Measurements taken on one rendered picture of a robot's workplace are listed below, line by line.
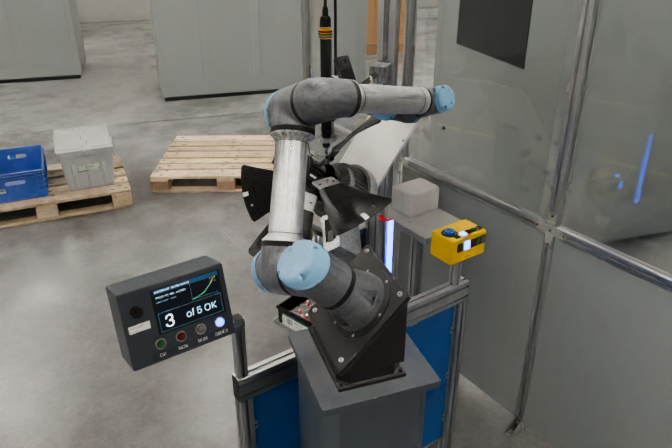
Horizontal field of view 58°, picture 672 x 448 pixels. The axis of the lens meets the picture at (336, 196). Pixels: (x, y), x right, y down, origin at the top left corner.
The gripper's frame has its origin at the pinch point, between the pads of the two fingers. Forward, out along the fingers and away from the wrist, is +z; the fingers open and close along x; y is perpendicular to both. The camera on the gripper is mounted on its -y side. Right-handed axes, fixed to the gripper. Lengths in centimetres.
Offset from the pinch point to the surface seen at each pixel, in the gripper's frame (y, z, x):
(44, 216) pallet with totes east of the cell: 152, 283, -59
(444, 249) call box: 52, -41, 21
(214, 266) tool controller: 30, -42, -60
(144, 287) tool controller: 29, -42, -77
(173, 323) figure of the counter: 40, -45, -72
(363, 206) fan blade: 37.9, -23.1, 0.5
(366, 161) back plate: 38.9, 9.7, 26.6
